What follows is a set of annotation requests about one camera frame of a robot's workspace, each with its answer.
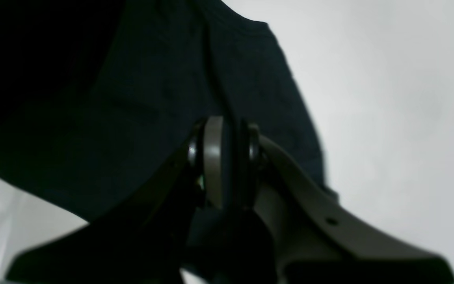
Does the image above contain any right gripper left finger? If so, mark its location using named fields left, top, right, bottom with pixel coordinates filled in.
left=6, top=116, right=223, bottom=284

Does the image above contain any black t-shirt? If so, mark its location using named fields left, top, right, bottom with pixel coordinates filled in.
left=0, top=0, right=337, bottom=221

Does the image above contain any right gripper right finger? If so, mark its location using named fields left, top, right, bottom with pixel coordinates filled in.
left=238, top=120, right=454, bottom=284

